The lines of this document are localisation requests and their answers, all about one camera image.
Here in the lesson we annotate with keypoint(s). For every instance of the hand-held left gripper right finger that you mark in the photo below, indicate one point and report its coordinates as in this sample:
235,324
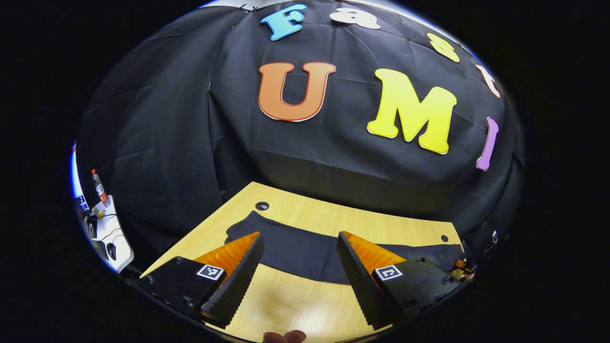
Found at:
360,286

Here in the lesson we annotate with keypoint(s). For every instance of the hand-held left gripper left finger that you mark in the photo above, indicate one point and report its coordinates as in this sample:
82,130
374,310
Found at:
236,286

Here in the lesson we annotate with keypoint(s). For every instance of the black jeans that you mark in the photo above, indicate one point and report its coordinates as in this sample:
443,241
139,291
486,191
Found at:
300,252

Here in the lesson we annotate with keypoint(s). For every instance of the white side desk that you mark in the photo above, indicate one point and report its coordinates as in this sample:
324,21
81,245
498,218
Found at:
119,238

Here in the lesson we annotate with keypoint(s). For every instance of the black backdrop cloth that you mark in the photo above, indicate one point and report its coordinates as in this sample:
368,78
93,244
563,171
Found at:
238,143

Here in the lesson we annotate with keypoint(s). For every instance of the clear plastic bottle red cap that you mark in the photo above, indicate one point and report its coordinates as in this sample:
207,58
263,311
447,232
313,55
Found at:
100,190

